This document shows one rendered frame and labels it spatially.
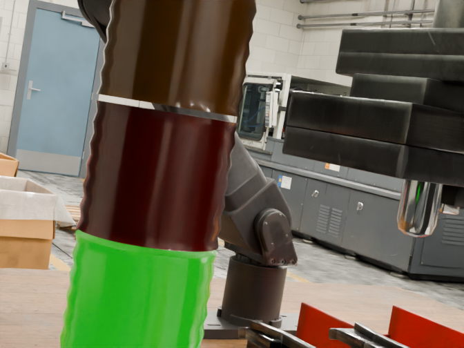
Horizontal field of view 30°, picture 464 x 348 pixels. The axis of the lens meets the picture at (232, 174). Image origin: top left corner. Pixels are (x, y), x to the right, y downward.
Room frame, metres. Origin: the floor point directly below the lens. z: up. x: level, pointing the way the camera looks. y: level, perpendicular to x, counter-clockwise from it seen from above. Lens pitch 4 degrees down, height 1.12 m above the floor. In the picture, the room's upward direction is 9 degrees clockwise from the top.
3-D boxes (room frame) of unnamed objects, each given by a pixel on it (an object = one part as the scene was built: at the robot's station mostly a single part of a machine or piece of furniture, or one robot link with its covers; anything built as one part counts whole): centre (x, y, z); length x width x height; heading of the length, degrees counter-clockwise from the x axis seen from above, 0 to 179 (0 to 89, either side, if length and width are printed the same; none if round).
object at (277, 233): (0.90, -0.04, 1.00); 0.09 x 0.06 x 0.06; 33
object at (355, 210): (9.83, -0.72, 0.49); 5.51 x 1.02 x 0.97; 28
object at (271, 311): (0.91, -0.04, 0.94); 0.20 x 0.07 x 0.08; 121
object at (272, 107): (9.44, -0.34, 1.27); 0.23 x 0.18 x 0.38; 118
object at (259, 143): (9.88, -0.10, 1.21); 0.86 x 0.10 x 0.79; 28
